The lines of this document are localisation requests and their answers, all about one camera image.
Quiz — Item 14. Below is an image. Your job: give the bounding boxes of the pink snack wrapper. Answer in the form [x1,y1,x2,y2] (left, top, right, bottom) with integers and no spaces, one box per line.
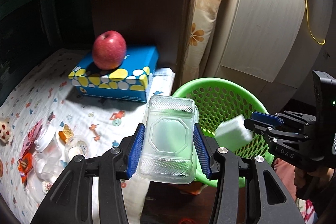
[19,119,42,159]

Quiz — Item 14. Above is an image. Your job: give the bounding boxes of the white wooden headboard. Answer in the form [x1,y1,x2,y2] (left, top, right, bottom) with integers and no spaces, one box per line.
[199,0,333,89]

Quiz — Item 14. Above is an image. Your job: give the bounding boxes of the blue yellow-dotted tissue box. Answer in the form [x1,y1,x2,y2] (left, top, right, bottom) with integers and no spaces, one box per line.
[68,46,159,103]

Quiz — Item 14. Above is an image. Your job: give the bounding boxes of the orange wafer snack wrapper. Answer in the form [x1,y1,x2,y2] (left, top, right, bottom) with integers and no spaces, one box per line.
[18,152,33,184]

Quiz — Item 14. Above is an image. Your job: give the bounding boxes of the clear rectangular plastic tray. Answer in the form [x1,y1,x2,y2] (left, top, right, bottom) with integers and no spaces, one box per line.
[137,95,198,184]

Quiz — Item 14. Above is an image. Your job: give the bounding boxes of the white foam block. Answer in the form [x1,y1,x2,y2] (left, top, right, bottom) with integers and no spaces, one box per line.
[214,114,253,152]

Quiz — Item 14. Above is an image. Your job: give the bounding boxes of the floral cream pillow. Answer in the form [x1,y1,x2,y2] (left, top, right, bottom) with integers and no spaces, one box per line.
[182,0,222,84]

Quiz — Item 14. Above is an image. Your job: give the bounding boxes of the red apple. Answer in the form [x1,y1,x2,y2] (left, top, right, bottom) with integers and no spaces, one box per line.
[92,31,126,71]

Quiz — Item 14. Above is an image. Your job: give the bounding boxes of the clear square plastic container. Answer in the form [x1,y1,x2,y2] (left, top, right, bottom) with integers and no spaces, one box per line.
[64,136,90,162]

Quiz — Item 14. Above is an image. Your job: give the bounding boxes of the white cartoon-print blanket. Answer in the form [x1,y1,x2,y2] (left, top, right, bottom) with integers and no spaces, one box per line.
[1,50,146,223]

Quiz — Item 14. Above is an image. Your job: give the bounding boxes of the cream strawberry plush toy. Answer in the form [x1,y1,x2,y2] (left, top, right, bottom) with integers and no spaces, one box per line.
[0,118,13,145]

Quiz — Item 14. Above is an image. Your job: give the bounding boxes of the green plastic mesh basket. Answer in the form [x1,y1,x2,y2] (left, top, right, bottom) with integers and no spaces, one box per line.
[173,77,274,188]

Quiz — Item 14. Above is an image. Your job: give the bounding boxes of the clear plastic cup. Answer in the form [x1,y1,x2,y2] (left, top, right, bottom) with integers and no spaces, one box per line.
[33,153,64,183]

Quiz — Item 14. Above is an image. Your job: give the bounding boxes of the yellow cable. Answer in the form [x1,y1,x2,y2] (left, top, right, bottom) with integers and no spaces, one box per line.
[296,0,326,46]

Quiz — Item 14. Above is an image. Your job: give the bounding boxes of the orange gold foil wrapper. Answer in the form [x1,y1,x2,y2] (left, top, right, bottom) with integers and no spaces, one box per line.
[58,124,74,143]

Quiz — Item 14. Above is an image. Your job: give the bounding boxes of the white coffee cup lid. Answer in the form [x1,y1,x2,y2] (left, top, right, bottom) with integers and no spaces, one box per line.
[34,124,55,153]

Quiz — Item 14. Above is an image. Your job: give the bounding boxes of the right hand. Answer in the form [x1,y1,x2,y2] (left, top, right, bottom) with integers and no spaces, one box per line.
[294,167,335,200]

